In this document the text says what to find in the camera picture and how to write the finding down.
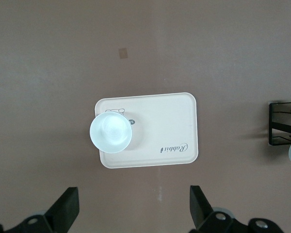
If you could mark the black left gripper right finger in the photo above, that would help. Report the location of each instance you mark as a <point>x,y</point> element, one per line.
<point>203,218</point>

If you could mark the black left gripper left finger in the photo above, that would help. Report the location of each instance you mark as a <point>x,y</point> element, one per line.
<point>63,211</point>

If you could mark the white bowl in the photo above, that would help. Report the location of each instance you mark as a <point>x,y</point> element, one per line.
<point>110,132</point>

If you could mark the beige rabbit print tray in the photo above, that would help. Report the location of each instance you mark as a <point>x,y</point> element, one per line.
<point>165,121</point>

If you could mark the brown tape patch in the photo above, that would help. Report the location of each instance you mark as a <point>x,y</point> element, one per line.
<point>123,53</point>

